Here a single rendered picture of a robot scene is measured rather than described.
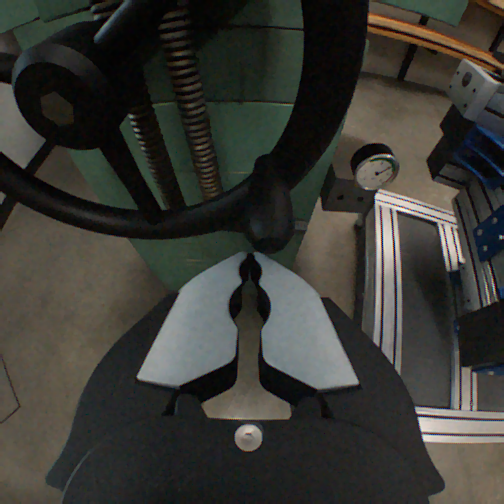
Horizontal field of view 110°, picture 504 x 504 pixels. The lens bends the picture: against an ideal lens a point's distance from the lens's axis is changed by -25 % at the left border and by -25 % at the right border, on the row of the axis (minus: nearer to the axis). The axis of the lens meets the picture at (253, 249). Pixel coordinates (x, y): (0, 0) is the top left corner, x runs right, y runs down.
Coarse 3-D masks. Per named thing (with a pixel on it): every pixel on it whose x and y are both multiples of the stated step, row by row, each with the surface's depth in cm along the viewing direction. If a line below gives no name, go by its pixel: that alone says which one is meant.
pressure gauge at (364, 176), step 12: (372, 144) 28; (384, 144) 28; (360, 156) 28; (372, 156) 27; (384, 156) 26; (360, 168) 29; (372, 168) 28; (384, 168) 28; (396, 168) 28; (360, 180) 30; (372, 180) 30; (384, 180) 30
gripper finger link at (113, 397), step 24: (168, 312) 8; (144, 336) 7; (120, 360) 6; (144, 360) 6; (96, 384) 5; (120, 384) 6; (144, 384) 6; (96, 408) 5; (120, 408) 5; (144, 408) 5; (168, 408) 5; (72, 432) 4; (96, 432) 4; (72, 456) 4; (48, 480) 3
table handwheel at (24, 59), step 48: (144, 0) 7; (336, 0) 6; (48, 48) 7; (96, 48) 8; (144, 48) 13; (336, 48) 8; (48, 96) 8; (96, 96) 9; (336, 96) 10; (96, 144) 11; (288, 144) 13; (48, 192) 17; (144, 192) 17; (240, 192) 17
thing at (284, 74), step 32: (224, 32) 20; (256, 32) 20; (288, 32) 20; (160, 64) 23; (224, 64) 23; (256, 64) 23; (288, 64) 23; (160, 96) 26; (224, 96) 27; (256, 96) 27; (288, 96) 27
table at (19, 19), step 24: (0, 0) 13; (24, 0) 14; (48, 0) 10; (72, 0) 10; (384, 0) 16; (408, 0) 16; (432, 0) 15; (456, 0) 14; (0, 24) 15; (456, 24) 16
